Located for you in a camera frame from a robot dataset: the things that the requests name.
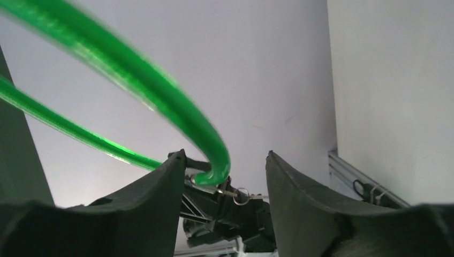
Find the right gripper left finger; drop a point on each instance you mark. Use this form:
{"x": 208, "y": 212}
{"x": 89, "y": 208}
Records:
{"x": 139, "y": 219}

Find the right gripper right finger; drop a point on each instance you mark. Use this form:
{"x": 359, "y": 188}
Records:
{"x": 310, "y": 219}

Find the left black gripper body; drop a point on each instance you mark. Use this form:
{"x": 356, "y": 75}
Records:
{"x": 210, "y": 217}

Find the green cable lock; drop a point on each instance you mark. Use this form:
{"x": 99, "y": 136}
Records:
{"x": 88, "y": 40}

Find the silver green-lock keys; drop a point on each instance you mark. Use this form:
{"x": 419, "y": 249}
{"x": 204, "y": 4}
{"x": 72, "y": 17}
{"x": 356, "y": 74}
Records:
{"x": 242, "y": 196}

